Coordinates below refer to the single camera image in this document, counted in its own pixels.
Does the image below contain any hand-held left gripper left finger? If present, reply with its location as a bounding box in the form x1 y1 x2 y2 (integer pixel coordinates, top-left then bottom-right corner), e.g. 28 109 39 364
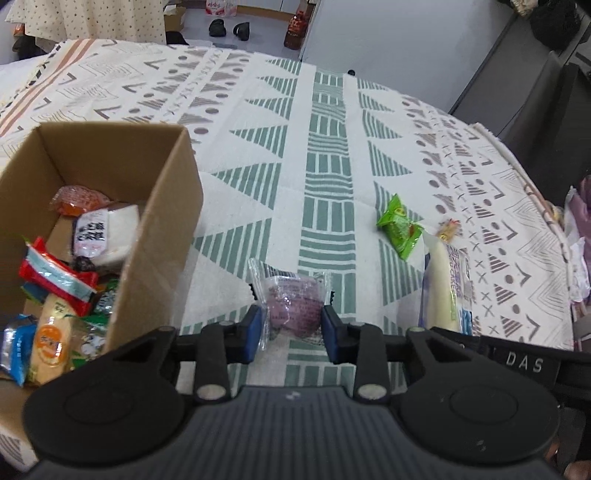
113 305 264 403

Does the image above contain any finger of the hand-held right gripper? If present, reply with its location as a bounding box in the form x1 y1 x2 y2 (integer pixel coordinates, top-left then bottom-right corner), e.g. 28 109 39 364
431 328 481 354

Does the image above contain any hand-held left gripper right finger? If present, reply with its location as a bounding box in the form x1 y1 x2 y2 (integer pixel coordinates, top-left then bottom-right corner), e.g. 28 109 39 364
322 305 458 402

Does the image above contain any purple snack packet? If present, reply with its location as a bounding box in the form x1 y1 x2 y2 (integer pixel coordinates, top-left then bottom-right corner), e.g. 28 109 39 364
248 257 334 352

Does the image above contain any green plum snack packet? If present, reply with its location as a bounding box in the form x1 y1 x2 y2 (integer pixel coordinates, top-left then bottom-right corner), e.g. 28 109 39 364
92 279 121 317

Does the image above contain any brown cardboard box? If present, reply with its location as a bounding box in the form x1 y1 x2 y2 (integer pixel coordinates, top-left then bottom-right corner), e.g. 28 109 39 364
0 121 204 444

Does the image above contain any green round cookie packet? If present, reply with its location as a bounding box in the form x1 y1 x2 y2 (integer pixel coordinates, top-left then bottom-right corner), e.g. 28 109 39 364
69 314 112 370

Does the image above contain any black and white snack packet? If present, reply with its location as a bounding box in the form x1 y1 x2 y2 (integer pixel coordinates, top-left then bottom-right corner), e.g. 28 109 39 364
71 205 140 273

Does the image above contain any red snack packet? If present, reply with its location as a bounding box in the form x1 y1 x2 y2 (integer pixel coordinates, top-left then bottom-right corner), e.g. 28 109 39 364
18 237 100 317

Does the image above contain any orange snack packet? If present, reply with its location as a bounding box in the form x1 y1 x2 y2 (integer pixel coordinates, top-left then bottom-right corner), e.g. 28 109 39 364
50 185 112 217

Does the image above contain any blue foil snack packet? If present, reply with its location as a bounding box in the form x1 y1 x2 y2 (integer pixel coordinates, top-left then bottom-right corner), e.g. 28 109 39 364
0 314 38 387

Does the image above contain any person's right hand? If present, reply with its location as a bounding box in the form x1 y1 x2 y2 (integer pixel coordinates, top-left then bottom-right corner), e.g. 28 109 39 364
547 445 591 480

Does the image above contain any long white cake packet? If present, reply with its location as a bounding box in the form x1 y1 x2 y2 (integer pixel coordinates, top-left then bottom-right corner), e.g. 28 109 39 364
418 231 476 335

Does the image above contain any white cloth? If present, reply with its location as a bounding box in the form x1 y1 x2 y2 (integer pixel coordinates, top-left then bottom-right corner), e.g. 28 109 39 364
568 235 591 303

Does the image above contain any small tan snack packet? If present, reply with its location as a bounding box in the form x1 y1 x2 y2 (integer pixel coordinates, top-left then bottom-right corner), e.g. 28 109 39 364
436 219 462 243

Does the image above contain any bright green snack packet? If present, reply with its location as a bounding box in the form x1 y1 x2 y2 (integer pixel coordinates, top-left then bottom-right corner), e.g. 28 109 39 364
376 194 424 261

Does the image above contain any pink cloth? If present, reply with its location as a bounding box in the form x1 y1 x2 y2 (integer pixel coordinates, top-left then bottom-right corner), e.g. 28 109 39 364
566 175 591 278

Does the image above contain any patterned tablecloth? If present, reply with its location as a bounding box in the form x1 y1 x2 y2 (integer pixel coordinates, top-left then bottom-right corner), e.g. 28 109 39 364
0 39 575 472

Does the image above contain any yellow cake packet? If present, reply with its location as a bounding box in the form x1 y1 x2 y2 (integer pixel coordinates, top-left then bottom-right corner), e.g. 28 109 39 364
28 293 77 386

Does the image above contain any black monitor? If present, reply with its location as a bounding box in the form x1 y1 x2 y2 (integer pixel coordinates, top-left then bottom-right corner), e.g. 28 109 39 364
499 51 591 176

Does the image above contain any amber oil bottle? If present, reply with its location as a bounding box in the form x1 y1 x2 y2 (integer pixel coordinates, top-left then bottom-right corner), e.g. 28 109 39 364
283 9 309 51

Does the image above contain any small open cardboard box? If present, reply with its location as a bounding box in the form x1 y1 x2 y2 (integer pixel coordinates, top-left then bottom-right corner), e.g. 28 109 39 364
164 6 188 31

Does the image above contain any pack of water bottles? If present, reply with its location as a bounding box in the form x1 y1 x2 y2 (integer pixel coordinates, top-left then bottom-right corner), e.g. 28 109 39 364
203 0 238 17

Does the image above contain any black bag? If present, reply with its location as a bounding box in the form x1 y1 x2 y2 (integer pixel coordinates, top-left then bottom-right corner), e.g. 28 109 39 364
531 0 583 49

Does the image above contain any cream dotted cloth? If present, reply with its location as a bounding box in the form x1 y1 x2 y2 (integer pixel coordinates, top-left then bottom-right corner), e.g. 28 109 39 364
4 0 167 44

